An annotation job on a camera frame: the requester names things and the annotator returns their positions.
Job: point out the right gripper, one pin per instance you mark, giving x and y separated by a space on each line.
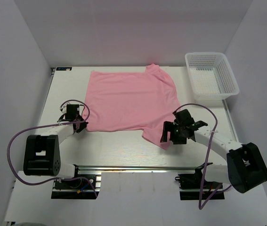
169 126

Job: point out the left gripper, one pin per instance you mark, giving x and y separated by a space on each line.
83 126

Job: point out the pink t shirt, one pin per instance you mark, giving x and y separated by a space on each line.
132 101

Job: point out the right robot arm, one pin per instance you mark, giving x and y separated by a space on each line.
245 168

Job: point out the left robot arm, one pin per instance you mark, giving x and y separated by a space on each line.
42 151

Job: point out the blue label sticker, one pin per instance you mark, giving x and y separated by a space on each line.
63 68

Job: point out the white plastic basket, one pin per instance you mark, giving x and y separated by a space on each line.
211 76

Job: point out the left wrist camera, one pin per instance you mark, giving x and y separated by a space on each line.
70 111

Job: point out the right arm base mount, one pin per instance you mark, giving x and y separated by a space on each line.
199 186

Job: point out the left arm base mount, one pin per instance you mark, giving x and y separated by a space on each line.
86 187

